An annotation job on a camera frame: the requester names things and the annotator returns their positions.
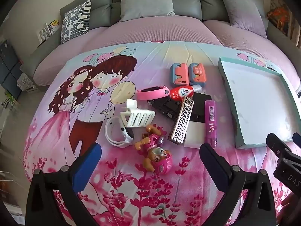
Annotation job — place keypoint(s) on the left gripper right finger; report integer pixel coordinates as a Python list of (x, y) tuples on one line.
[(258, 207)]

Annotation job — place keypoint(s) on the pink wristband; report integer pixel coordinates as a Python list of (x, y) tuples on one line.
[(152, 93)]

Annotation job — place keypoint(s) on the light grey cushion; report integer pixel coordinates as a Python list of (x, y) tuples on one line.
[(135, 9)]

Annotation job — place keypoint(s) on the teal rimmed white tray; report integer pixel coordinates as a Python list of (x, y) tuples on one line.
[(262, 101)]

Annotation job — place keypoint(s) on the black power adapter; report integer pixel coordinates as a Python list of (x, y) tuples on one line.
[(197, 114)]

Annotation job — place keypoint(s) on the white smart watch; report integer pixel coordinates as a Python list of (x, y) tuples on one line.
[(117, 134)]

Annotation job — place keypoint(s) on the orange decorated bag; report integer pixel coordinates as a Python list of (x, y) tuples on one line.
[(279, 17)]

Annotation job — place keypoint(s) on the books beside sofa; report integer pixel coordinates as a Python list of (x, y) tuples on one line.
[(48, 30)]

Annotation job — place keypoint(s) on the grey purple cushion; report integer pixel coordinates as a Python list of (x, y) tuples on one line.
[(245, 15)]

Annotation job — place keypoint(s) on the grey green sofa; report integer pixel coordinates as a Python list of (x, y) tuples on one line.
[(91, 24)]

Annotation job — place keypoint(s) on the dark blue cabinet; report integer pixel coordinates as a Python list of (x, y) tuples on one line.
[(10, 69)]

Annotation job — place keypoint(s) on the black white patterned cushion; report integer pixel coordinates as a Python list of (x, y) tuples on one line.
[(76, 22)]

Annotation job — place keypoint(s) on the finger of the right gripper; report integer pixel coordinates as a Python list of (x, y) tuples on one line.
[(297, 139), (281, 150)]

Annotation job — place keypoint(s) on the black toy car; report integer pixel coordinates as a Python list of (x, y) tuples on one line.
[(166, 106)]

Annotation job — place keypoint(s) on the red white glue bottle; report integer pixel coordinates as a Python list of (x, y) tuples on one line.
[(180, 92)]

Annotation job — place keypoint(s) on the right hand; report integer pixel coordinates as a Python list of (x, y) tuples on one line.
[(290, 212)]

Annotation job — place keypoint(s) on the white power adapter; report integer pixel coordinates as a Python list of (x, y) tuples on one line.
[(195, 135)]

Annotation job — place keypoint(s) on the gold black patterned lighter box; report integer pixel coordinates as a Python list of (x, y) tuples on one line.
[(180, 126)]

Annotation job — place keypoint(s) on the coral blue holder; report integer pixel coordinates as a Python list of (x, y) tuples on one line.
[(197, 74), (179, 74)]

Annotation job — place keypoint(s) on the pink pup toy figure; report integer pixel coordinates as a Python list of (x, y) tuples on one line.
[(156, 158)]

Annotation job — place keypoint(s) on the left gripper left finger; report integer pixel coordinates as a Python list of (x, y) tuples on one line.
[(42, 207)]

